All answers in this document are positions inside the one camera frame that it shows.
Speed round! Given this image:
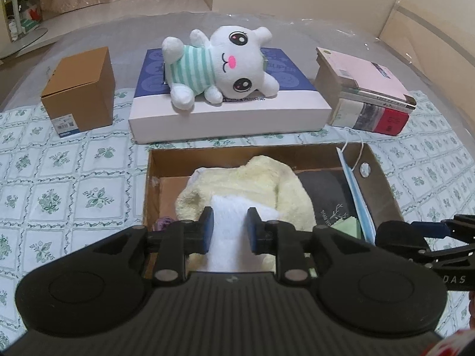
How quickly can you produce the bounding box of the green cloth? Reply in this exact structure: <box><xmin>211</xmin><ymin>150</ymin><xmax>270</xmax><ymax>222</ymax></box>
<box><xmin>330</xmin><ymin>218</ymin><xmax>362</xmax><ymax>239</ymax></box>

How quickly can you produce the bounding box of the flat white and blue box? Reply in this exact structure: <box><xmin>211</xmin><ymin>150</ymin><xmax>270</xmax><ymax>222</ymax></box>
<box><xmin>129</xmin><ymin>47</ymin><xmax>332</xmax><ymax>144</ymax></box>

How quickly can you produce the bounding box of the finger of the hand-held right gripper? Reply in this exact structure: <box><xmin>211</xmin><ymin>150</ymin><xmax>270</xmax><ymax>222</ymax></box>
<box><xmin>408</xmin><ymin>245</ymin><xmax>475</xmax><ymax>266</ymax></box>
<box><xmin>410</xmin><ymin>214</ymin><xmax>475</xmax><ymax>243</ymax></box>

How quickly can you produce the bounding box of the dark grey cloth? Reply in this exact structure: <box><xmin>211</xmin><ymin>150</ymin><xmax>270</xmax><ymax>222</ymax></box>
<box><xmin>299</xmin><ymin>171</ymin><xmax>359</xmax><ymax>231</ymax></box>

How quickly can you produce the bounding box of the pale yellow towel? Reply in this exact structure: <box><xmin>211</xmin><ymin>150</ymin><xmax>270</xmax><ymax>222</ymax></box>
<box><xmin>175</xmin><ymin>155</ymin><xmax>316</xmax><ymax>268</ymax></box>

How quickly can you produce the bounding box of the blue face mask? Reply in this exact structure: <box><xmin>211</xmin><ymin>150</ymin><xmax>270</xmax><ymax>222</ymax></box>
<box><xmin>336</xmin><ymin>128</ymin><xmax>376</xmax><ymax>243</ymax></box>

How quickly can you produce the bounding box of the floral checked tablecloth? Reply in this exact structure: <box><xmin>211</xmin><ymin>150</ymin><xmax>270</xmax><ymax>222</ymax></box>
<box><xmin>0</xmin><ymin>89</ymin><xmax>475</xmax><ymax>342</ymax></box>

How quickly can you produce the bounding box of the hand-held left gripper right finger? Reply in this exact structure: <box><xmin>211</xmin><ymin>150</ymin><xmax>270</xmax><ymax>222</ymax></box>
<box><xmin>248</xmin><ymin>208</ymin><xmax>372</xmax><ymax>286</ymax></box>

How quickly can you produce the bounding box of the small closed cardboard box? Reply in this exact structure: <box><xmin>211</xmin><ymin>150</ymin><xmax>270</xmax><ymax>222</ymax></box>
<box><xmin>41</xmin><ymin>47</ymin><xmax>114</xmax><ymax>139</ymax></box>

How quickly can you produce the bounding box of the pink cover book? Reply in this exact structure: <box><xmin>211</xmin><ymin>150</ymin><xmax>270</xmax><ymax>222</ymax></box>
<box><xmin>316</xmin><ymin>47</ymin><xmax>417</xmax><ymax>105</ymax></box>

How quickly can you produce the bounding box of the white plush toy striped shirt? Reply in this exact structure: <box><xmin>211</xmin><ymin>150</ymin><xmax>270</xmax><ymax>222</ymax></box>
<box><xmin>161</xmin><ymin>25</ymin><xmax>280</xmax><ymax>111</ymax></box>

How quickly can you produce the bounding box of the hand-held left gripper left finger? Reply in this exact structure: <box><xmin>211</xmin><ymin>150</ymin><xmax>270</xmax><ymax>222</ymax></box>
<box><xmin>93</xmin><ymin>208</ymin><xmax>215</xmax><ymax>286</ymax></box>

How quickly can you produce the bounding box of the white fluffy cloth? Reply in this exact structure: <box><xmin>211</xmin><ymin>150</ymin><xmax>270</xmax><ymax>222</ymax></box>
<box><xmin>206</xmin><ymin>195</ymin><xmax>283</xmax><ymax>273</ymax></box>

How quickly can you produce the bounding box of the wooden headboard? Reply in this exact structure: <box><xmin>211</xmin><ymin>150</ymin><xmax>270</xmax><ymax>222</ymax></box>
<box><xmin>379</xmin><ymin>0</ymin><xmax>475</xmax><ymax>134</ymax></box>

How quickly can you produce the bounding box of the black cloth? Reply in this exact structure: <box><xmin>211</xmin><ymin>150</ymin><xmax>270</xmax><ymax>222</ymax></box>
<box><xmin>375</xmin><ymin>220</ymin><xmax>431</xmax><ymax>256</ymax></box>

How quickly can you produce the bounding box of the thin dark-edged book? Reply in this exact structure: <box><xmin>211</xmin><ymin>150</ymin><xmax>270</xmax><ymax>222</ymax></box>
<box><xmin>339</xmin><ymin>89</ymin><xmax>416</xmax><ymax>112</ymax></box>

